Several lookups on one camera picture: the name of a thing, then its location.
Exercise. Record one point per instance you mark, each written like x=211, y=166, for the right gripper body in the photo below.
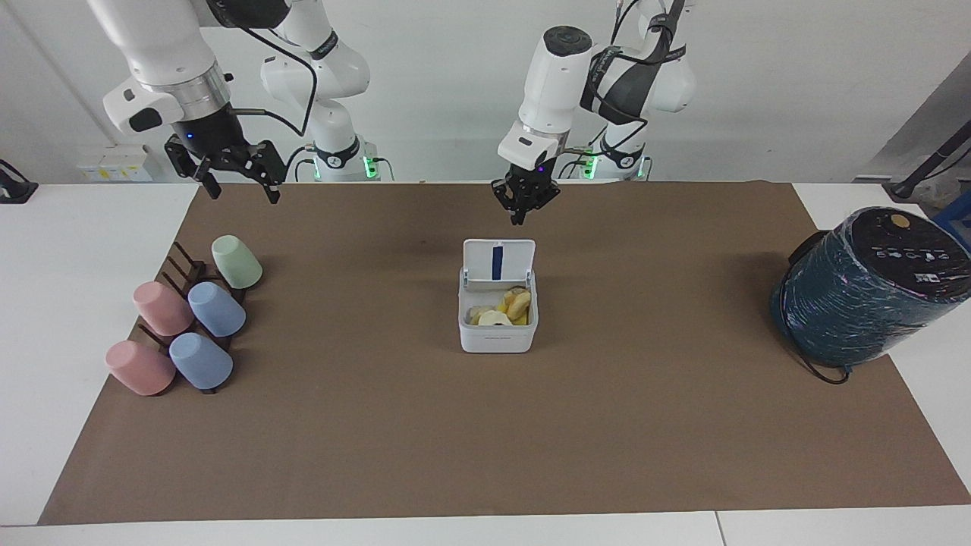
x=208, y=129

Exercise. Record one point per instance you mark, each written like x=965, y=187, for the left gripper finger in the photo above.
x=546, y=196
x=510, y=201

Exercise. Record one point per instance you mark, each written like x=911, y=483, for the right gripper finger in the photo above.
x=265, y=163
x=190, y=163

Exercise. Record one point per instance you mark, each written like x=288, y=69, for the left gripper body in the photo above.
x=531, y=178

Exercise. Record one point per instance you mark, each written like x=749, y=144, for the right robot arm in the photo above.
x=167, y=45

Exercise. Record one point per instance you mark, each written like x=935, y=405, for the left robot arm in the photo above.
x=550, y=83

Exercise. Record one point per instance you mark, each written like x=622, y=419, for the white trash can lid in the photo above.
x=516, y=262

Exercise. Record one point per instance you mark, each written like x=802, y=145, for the white trash can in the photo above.
x=497, y=337

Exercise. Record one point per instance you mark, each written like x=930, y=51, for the white box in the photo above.
x=114, y=165

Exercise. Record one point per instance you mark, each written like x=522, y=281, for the dark wooden cup rack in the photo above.
x=188, y=265

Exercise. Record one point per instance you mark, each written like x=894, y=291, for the green plastic cup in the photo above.
x=237, y=262

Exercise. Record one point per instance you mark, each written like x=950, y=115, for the yellow fruit peel scraps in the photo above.
x=517, y=305

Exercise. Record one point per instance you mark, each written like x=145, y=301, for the pink plastic cup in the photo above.
x=161, y=307
x=140, y=369

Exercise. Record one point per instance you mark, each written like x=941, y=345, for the blue plastic cup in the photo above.
x=218, y=309
x=201, y=362

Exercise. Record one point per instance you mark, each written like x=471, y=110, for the black stand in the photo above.
x=929, y=163
x=14, y=189

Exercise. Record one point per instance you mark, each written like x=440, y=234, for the dark teal wrapped cylinder appliance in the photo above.
x=865, y=296

